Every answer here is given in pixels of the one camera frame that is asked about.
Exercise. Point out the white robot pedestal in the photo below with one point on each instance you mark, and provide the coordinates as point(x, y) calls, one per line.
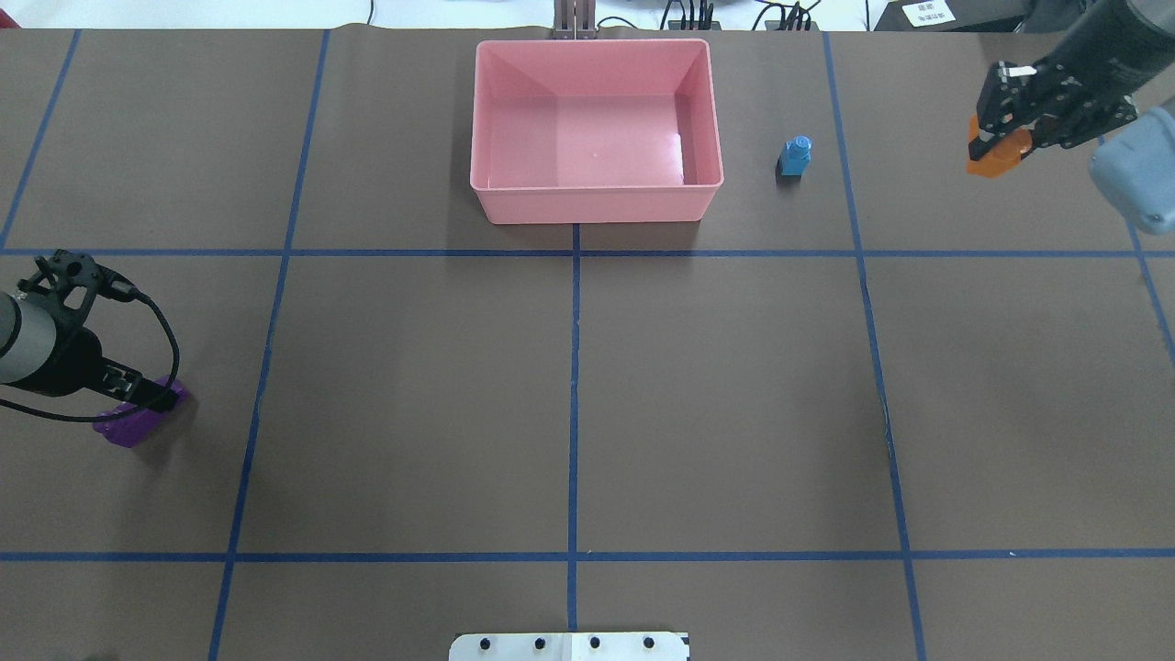
point(571, 646)

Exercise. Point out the orange toy block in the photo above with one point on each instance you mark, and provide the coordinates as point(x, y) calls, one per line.
point(996, 157)

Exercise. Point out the small blue toy block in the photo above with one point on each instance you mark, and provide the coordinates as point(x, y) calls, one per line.
point(795, 157)

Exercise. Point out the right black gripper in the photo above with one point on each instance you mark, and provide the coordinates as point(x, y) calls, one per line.
point(1076, 84)

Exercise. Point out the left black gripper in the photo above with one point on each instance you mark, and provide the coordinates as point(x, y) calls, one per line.
point(75, 356)

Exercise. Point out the aluminium frame post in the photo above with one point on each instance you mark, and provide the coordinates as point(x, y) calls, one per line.
point(575, 20)

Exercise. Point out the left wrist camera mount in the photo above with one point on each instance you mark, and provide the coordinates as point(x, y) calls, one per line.
point(66, 285)

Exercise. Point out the pink plastic box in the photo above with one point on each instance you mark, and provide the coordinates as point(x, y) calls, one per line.
point(594, 131)

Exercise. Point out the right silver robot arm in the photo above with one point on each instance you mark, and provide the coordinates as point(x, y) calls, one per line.
point(1124, 45)

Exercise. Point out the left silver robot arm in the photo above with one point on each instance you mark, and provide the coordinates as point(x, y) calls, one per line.
point(47, 350)

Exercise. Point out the purple toy block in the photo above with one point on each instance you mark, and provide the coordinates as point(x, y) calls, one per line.
point(137, 427)

